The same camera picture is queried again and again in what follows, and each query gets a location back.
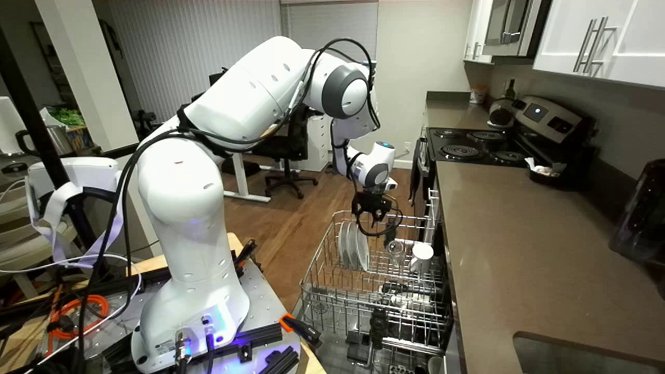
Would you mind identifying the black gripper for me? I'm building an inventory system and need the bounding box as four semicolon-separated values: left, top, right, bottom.
351;190;392;228

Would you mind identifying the metal wire dishwasher rack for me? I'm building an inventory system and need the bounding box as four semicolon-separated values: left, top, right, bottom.
298;210;451;374

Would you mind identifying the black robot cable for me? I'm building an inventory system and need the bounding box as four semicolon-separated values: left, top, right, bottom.
70;35;381;374

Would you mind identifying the white plate front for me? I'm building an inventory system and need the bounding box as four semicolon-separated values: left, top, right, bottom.
354;225;370;270

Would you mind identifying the white plate rear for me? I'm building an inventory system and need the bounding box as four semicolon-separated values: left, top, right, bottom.
336;222;348;266

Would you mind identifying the orange cable coil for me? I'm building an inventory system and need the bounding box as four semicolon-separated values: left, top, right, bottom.
45;293;112;343

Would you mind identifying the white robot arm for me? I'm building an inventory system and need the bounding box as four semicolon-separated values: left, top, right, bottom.
130;35;395;374

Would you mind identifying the stainless kitchen sink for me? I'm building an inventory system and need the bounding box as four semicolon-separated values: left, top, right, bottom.
513;332;665;374

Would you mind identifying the white cup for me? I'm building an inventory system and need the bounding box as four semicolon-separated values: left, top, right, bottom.
412;242;435;259

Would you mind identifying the white upper cabinet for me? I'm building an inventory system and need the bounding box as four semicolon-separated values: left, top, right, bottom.
535;0;665;88

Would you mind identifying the black office chair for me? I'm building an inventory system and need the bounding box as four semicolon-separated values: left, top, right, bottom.
250;106;328;201

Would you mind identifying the orange handled black tool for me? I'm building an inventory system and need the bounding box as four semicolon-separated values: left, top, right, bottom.
281;313;319;349

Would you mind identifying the black coffee maker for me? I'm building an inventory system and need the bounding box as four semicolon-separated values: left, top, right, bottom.
610;159;665;266

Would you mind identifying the wooden standing desk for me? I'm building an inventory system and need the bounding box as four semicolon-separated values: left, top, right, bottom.
225;154;270;203

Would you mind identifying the black electric stove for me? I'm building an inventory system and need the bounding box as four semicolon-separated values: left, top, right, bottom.
409;93;592;206

